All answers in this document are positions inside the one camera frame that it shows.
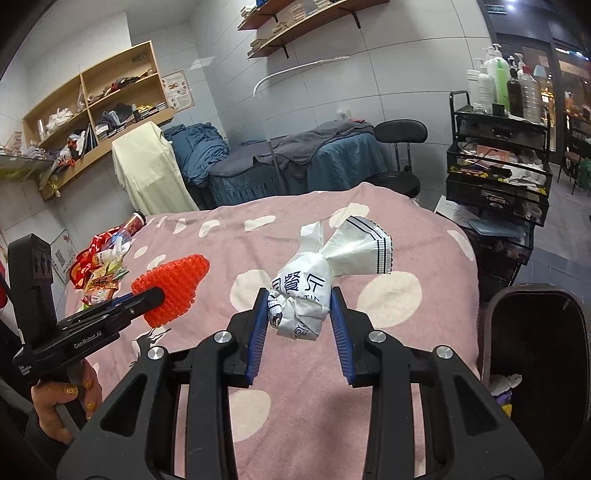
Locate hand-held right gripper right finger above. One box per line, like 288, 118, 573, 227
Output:
329, 286, 544, 480

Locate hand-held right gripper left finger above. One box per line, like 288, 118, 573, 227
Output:
56, 286, 271, 480

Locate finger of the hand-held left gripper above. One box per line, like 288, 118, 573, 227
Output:
108, 287, 168, 324

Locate red foam fruit net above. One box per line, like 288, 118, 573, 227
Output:
131, 253, 211, 329

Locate white printed paper bag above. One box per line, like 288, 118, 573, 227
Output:
267, 215, 393, 342

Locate dark trash bin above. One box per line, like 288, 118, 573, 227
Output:
480, 282, 591, 480

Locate person's left hand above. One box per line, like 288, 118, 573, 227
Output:
31, 357, 103, 444

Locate pile of snack wrappers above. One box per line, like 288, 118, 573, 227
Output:
69, 233, 132, 310

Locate clear bottle with red cap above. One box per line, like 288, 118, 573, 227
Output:
117, 211, 147, 245

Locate cream cloth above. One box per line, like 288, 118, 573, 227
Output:
112, 121, 199, 215

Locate blue bedding heap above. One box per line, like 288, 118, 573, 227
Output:
164, 124, 230, 185

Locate white paper sheet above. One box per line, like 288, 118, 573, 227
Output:
434, 195, 481, 227

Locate white crumpled tissue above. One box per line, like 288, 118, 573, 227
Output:
489, 372, 525, 398

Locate massage bed with blue cover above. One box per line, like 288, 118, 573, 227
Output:
164, 119, 393, 208

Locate folded dark clothes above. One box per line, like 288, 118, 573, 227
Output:
95, 102, 134, 139

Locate grey blanket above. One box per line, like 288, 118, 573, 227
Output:
210, 120, 375, 178

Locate black chair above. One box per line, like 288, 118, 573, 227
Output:
374, 119, 428, 199

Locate black metal storage cart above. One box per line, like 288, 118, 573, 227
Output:
445, 90, 552, 287

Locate wooden shelf unit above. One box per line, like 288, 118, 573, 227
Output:
22, 40, 174, 201

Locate white curved rod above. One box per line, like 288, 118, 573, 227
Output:
255, 55, 352, 97

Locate white plastic bottle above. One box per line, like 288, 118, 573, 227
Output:
466, 59, 495, 114

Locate dark pump bottle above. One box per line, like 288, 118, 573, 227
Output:
506, 55, 525, 117

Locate clear ribbed bottle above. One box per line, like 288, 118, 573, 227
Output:
519, 65, 544, 124

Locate wall sign with code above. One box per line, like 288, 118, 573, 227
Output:
50, 233, 77, 283

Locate wall poster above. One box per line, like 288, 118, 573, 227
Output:
161, 70, 192, 112

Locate wooden wall shelf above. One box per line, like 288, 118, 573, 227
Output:
247, 0, 391, 58
238, 0, 324, 31

